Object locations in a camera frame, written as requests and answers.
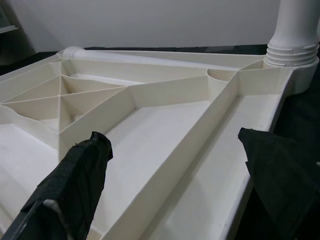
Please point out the black table cloth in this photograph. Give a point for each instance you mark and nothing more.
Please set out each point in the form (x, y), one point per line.
(300, 115)

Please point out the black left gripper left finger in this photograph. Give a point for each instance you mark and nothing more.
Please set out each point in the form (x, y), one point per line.
(75, 180)

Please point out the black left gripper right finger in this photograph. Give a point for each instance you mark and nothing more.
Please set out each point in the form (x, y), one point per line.
(282, 187)

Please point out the white plastic table leg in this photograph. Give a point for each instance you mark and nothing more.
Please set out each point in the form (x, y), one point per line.
(150, 58)
(292, 32)

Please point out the cream plastic table top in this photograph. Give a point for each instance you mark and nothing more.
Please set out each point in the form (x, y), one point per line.
(162, 125)

